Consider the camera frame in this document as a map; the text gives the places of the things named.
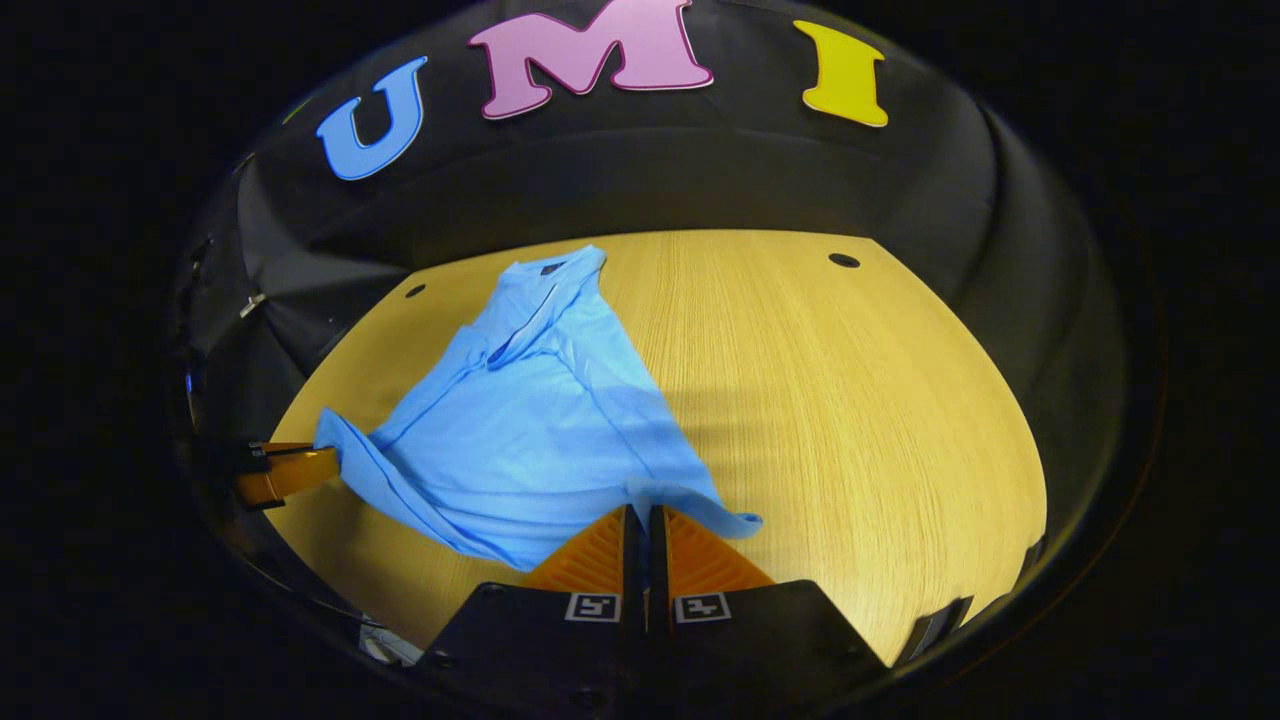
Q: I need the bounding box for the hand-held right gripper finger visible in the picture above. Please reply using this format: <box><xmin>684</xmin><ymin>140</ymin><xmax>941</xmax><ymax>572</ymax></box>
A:
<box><xmin>416</xmin><ymin>504</ymin><xmax>647</xmax><ymax>716</ymax></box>
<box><xmin>647</xmin><ymin>504</ymin><xmax>891</xmax><ymax>717</ymax></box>

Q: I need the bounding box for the light blue T-shirt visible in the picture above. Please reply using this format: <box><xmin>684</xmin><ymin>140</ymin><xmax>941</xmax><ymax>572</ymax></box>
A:
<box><xmin>313</xmin><ymin>245</ymin><xmax>763</xmax><ymax>573</ymax></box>

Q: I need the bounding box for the black backdrop cloth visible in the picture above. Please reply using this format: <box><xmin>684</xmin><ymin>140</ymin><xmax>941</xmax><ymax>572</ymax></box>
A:
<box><xmin>175</xmin><ymin>0</ymin><xmax>1129</xmax><ymax>561</ymax></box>

